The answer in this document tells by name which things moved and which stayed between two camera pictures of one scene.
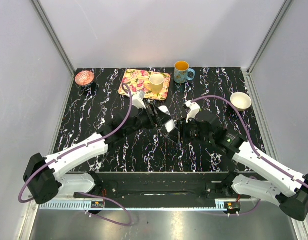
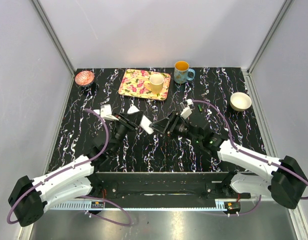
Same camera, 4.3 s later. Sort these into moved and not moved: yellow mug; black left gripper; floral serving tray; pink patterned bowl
Moved: black left gripper
Not moved: pink patterned bowl; yellow mug; floral serving tray
